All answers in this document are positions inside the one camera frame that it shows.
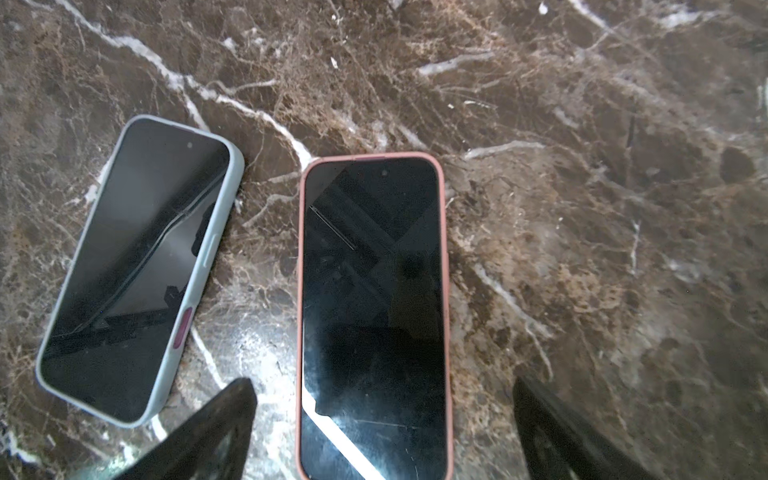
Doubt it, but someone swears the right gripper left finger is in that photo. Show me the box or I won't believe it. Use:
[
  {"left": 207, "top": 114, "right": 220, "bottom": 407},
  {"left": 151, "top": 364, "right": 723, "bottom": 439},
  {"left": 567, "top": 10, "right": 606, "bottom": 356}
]
[{"left": 118, "top": 377, "right": 258, "bottom": 479}]

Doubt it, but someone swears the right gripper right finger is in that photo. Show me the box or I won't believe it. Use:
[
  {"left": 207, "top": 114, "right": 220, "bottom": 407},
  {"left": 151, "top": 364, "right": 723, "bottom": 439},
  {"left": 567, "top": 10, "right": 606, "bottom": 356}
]
[{"left": 513, "top": 376, "right": 654, "bottom": 479}]

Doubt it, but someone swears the phone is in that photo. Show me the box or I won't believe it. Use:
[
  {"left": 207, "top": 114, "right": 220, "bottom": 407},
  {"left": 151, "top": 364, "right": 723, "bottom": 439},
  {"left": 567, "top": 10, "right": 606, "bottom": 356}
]
[
  {"left": 296, "top": 152, "right": 453, "bottom": 479},
  {"left": 36, "top": 115, "right": 245, "bottom": 428}
]

